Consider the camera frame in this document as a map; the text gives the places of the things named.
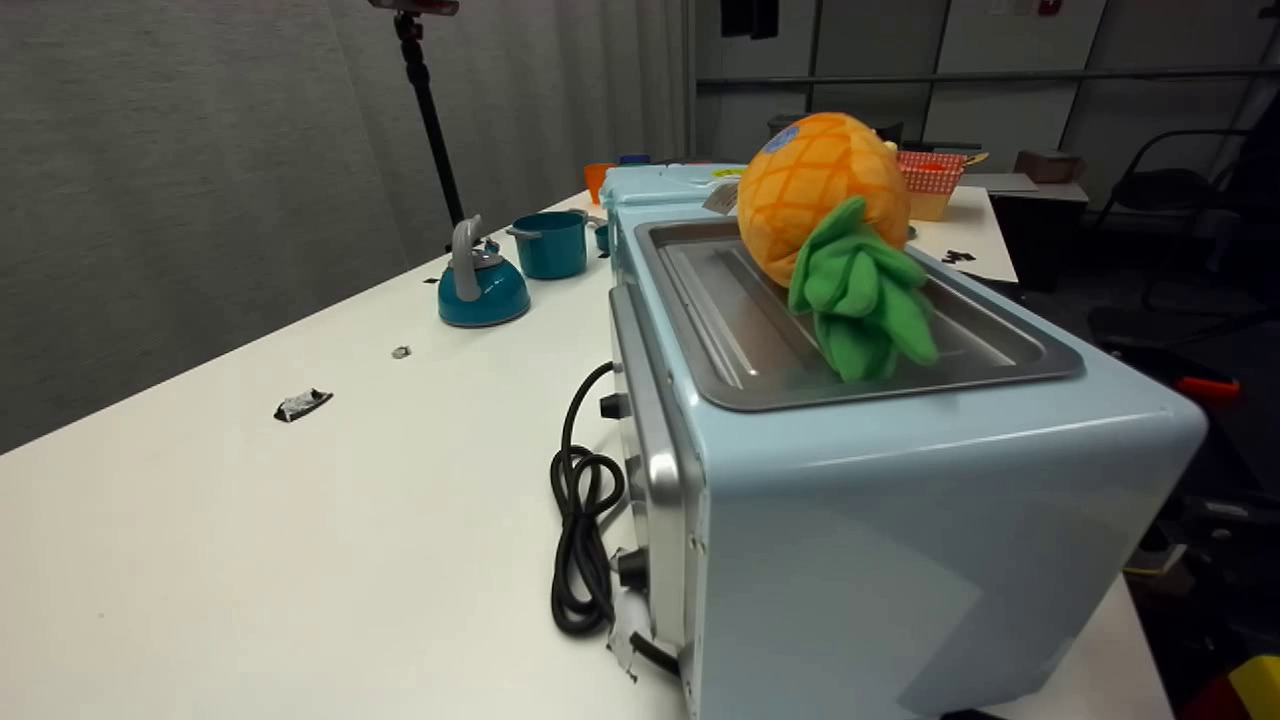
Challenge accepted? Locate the orange plush pineapple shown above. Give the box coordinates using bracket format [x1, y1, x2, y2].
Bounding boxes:
[730, 108, 945, 386]

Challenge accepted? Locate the small grey table fitting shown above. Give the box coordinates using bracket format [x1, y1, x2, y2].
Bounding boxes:
[273, 384, 337, 427]

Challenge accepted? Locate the black camera tripod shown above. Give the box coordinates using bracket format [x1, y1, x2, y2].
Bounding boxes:
[367, 0, 471, 230]

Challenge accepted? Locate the blue pot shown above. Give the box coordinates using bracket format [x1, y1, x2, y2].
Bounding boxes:
[506, 208, 590, 284]

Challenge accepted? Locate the blue kettle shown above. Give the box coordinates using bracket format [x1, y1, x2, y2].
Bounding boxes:
[434, 211, 536, 333]

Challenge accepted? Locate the black power cord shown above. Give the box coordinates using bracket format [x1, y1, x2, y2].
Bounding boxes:
[547, 354, 632, 639]

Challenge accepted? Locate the black office chair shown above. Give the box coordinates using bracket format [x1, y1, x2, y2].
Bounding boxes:
[1084, 122, 1275, 342]

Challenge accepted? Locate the small orange object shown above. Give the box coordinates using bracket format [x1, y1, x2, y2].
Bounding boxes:
[578, 160, 615, 211]

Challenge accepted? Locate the red checkered basket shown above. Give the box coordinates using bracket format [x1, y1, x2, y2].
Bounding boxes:
[890, 149, 990, 223]

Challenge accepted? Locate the light blue breakfast maker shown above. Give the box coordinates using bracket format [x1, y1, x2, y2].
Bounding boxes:
[601, 160, 1212, 720]

